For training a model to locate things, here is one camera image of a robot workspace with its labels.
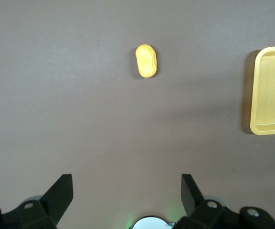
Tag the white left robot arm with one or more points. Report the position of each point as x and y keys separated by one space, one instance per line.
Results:
x=149 y=224

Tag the yellow plastic tray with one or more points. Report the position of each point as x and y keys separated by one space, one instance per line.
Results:
x=273 y=90

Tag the brown table cover mat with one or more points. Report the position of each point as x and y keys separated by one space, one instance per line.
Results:
x=80 y=107

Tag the yellow potato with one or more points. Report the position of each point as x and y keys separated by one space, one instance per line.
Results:
x=146 y=60

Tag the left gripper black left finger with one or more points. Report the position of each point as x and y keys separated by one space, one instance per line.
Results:
x=54 y=198

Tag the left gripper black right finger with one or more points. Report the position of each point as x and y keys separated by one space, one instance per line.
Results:
x=194 y=202

